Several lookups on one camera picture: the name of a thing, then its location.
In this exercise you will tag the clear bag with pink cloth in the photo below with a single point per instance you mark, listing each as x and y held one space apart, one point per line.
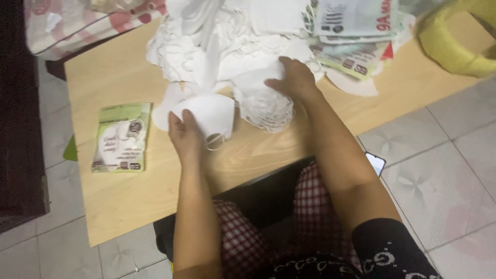
85 23

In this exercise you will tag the green packet with mask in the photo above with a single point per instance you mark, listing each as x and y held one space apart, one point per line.
121 138

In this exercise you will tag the black smartphone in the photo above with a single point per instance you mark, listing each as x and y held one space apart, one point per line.
376 163

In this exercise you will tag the person's left hand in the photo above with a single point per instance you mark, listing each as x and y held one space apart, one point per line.
186 140

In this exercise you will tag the white cup face mask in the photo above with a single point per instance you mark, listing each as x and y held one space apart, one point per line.
211 112

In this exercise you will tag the small stack of white masks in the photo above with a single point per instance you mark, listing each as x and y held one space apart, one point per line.
263 106

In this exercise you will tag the heap of printed mask packets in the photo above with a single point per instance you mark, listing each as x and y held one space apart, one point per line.
350 35

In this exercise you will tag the green sheet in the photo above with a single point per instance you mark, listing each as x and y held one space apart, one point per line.
71 150

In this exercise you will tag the black patterned shirt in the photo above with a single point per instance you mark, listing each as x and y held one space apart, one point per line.
383 252

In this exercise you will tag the white mask with pointed edge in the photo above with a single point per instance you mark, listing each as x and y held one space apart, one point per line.
354 86

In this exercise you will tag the red checkered trousers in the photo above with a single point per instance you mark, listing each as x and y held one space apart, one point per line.
314 209

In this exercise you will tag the flat white mask piece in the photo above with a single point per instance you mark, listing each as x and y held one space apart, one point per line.
164 110

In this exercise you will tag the large pile of white masks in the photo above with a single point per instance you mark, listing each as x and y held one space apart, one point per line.
217 42

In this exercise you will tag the person's right hand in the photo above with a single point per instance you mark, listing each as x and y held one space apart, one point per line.
298 79

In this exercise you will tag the dark wooden cabinet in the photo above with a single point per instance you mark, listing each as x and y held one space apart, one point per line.
19 124

